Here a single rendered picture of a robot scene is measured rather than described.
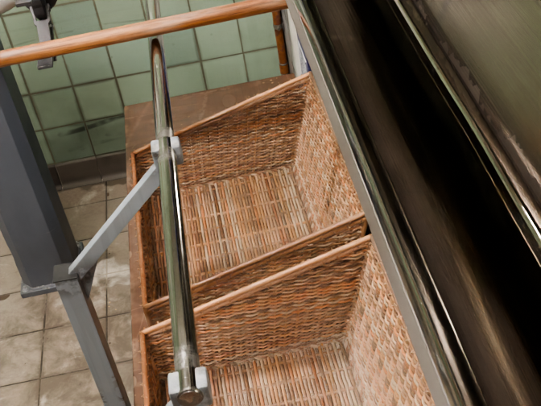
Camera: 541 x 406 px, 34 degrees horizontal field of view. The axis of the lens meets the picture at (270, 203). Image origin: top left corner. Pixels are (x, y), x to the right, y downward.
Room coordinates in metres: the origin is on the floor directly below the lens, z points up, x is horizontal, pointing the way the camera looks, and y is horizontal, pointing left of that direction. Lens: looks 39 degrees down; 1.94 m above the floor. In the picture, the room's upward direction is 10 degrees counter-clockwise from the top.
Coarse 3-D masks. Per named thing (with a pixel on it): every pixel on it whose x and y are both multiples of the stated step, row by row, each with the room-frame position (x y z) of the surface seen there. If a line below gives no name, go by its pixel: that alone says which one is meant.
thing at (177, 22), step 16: (256, 0) 1.50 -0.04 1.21; (272, 0) 1.49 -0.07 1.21; (176, 16) 1.49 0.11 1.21; (192, 16) 1.48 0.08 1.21; (208, 16) 1.48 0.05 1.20; (224, 16) 1.48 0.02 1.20; (240, 16) 1.49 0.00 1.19; (96, 32) 1.48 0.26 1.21; (112, 32) 1.48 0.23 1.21; (128, 32) 1.47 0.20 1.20; (144, 32) 1.47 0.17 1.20; (160, 32) 1.48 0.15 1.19; (16, 48) 1.47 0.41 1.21; (32, 48) 1.47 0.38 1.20; (48, 48) 1.47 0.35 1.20; (64, 48) 1.47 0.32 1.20; (80, 48) 1.47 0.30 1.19; (0, 64) 1.46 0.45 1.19
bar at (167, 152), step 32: (160, 64) 1.38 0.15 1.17; (160, 96) 1.28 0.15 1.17; (160, 128) 1.18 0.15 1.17; (160, 160) 1.09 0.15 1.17; (160, 192) 1.02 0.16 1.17; (96, 256) 1.12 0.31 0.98; (64, 288) 1.11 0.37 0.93; (96, 320) 1.13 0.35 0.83; (192, 320) 0.75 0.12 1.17; (96, 352) 1.11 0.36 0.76; (192, 352) 0.70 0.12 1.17; (96, 384) 1.11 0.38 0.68; (192, 384) 0.65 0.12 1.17
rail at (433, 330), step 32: (320, 32) 0.91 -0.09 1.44; (320, 64) 0.86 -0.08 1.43; (352, 96) 0.77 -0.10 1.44; (352, 128) 0.71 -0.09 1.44; (384, 192) 0.60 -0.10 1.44; (384, 224) 0.57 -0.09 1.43; (416, 256) 0.52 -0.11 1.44; (416, 288) 0.48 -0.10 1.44; (448, 320) 0.44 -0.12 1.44; (448, 352) 0.41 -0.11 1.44; (448, 384) 0.39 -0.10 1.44
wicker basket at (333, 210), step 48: (288, 96) 1.80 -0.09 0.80; (144, 144) 1.79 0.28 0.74; (192, 144) 1.78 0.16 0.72; (240, 144) 1.79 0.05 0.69; (288, 144) 1.80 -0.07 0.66; (336, 144) 1.51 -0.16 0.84; (192, 192) 1.76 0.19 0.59; (288, 192) 1.70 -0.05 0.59; (336, 192) 1.45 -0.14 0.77; (144, 240) 1.48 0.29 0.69; (192, 240) 1.58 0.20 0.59; (240, 240) 1.55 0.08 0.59; (288, 240) 1.52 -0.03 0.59; (336, 240) 1.26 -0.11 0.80; (144, 288) 1.29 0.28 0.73; (192, 288) 1.24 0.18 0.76
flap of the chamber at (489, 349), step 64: (320, 0) 1.04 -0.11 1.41; (384, 0) 1.05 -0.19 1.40; (384, 64) 0.87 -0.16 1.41; (384, 128) 0.74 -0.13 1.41; (448, 128) 0.74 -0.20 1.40; (448, 192) 0.63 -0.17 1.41; (384, 256) 0.55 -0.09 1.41; (448, 256) 0.54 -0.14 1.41; (512, 256) 0.54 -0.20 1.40; (512, 320) 0.46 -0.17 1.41; (512, 384) 0.40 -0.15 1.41
